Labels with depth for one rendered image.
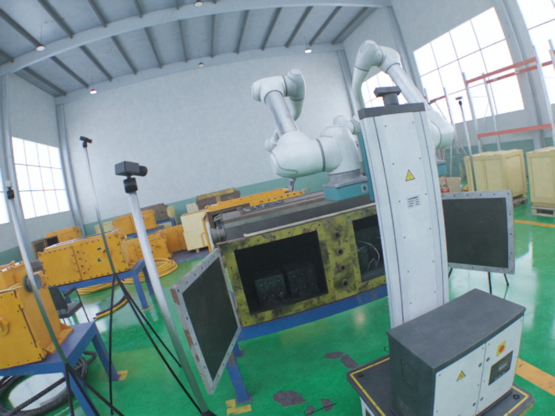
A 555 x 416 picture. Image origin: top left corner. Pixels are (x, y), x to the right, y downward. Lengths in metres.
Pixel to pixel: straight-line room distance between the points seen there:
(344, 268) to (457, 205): 0.90
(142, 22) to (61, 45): 3.55
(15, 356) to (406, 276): 2.68
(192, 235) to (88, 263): 3.59
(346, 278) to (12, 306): 2.42
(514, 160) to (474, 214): 4.90
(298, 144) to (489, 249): 1.49
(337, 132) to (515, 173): 5.96
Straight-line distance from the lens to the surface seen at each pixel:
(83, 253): 5.06
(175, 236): 8.64
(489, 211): 2.17
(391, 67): 1.99
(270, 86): 1.77
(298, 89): 1.86
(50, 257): 5.34
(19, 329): 2.61
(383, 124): 1.37
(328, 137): 1.37
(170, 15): 13.19
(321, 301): 2.14
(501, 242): 2.21
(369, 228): 2.48
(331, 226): 2.02
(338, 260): 2.09
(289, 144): 1.35
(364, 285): 2.23
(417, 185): 1.44
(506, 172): 6.76
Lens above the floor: 1.59
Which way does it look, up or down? 7 degrees down
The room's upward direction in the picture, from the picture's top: 12 degrees counter-clockwise
